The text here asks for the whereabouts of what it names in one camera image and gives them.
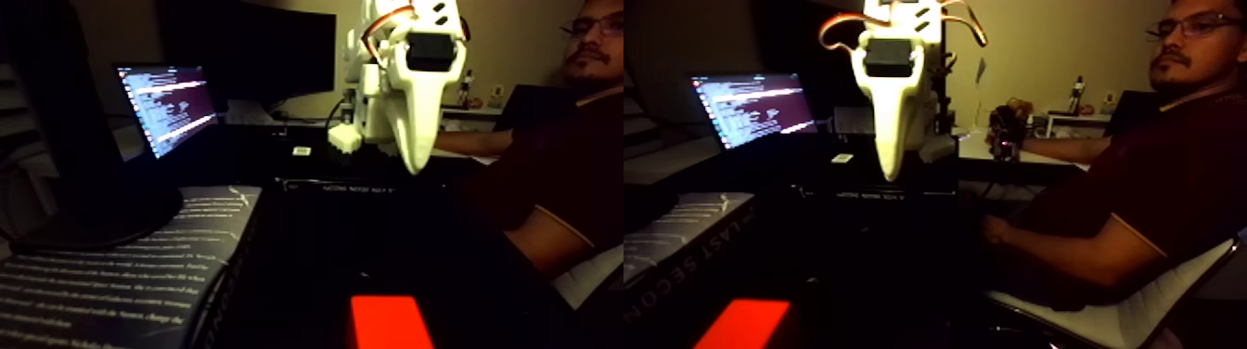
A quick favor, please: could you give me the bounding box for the open laptop, lit screen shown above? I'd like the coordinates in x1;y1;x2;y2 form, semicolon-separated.
114;63;235;167

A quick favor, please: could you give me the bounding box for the person's hand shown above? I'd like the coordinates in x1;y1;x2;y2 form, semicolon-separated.
983;214;1012;245
991;97;1030;148

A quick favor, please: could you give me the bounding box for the dark leader arm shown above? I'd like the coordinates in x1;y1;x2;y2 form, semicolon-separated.
988;97;1024;162

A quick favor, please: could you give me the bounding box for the black book, white text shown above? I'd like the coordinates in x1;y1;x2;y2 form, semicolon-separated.
0;185;263;349

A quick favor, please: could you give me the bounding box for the orange white black servo cable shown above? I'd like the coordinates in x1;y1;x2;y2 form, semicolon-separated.
360;3;422;62

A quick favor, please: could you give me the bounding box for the red cube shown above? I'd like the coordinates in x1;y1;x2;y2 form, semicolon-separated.
351;295;436;349

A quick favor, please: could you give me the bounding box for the white desk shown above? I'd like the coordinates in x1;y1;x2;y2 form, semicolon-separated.
959;111;1112;187

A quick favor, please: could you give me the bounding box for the white chair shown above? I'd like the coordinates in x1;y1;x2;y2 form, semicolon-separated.
983;234;1243;349

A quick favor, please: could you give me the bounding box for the person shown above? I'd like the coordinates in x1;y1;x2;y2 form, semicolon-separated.
983;0;1247;313

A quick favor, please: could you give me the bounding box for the white paper stack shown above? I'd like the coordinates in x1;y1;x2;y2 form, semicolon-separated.
225;97;279;126

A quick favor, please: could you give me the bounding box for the wide black monitor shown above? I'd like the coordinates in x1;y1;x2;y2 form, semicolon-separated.
161;0;338;107

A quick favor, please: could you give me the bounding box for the black box, white print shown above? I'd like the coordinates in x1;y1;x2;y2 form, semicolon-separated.
277;175;459;196

